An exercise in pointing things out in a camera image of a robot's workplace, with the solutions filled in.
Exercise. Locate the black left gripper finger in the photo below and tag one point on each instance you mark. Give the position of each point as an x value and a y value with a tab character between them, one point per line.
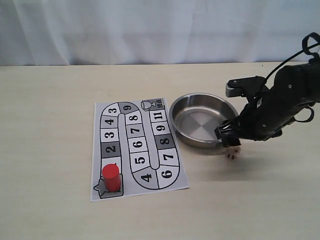
228	129

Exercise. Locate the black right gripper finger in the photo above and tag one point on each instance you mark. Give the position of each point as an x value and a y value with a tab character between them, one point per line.
229	142

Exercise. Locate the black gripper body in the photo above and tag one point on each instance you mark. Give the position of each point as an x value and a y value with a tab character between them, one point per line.
263	117

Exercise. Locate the wooden die black pips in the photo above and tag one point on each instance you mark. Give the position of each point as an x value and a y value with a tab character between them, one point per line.
232	153

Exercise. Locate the red cylinder game piece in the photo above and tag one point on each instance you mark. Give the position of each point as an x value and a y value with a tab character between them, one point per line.
111	177

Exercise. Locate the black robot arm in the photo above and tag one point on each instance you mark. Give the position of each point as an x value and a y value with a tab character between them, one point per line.
303	81

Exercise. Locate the stainless steel round bowl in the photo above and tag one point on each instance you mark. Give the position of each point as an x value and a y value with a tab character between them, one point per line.
195	116

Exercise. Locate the paper number game board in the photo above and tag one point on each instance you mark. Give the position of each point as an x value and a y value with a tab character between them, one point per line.
139	138

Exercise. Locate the white backdrop curtain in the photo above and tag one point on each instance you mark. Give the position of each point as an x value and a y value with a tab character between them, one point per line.
125	32

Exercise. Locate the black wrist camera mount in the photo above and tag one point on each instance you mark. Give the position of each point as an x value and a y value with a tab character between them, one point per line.
248	87

